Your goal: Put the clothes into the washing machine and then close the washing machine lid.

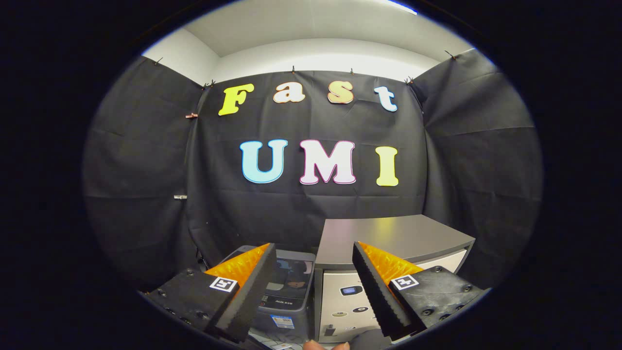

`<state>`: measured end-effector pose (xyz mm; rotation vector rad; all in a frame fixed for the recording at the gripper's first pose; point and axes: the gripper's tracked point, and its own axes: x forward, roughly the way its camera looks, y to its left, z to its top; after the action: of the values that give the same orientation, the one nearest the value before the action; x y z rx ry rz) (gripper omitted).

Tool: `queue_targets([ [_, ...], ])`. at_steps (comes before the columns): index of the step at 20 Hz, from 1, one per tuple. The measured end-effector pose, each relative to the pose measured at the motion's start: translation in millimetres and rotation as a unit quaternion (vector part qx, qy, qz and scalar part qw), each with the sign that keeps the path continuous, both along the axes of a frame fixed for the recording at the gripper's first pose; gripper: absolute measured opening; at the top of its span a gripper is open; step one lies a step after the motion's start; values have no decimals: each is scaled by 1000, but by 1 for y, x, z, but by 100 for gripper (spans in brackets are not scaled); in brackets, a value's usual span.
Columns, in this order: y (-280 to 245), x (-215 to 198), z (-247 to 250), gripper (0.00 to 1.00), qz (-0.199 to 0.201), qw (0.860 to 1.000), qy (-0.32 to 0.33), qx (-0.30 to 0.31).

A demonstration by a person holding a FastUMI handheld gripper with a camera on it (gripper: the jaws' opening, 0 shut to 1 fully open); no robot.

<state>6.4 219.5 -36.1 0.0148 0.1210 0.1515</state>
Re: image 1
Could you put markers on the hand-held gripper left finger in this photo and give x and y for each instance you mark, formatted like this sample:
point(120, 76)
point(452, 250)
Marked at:
point(252, 291)

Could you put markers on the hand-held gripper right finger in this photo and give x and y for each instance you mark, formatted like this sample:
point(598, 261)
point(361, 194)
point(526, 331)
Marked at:
point(374, 291)

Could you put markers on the black backdrop cloth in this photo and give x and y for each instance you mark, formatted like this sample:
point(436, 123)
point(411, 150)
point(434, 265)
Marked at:
point(316, 204)

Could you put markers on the grey cabinet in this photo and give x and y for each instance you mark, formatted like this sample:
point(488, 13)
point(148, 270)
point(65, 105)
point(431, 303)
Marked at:
point(379, 233)

